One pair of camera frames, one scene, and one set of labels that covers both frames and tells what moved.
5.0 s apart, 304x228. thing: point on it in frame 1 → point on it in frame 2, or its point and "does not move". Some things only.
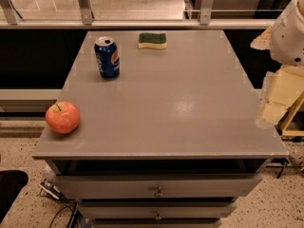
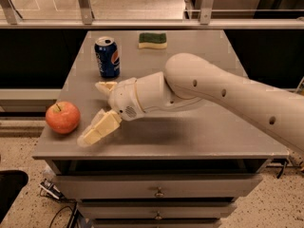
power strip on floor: [51, 189] does not move
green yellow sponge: [148, 40] does not move
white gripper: [289, 40] → [123, 99]
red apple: [63, 117] does not move
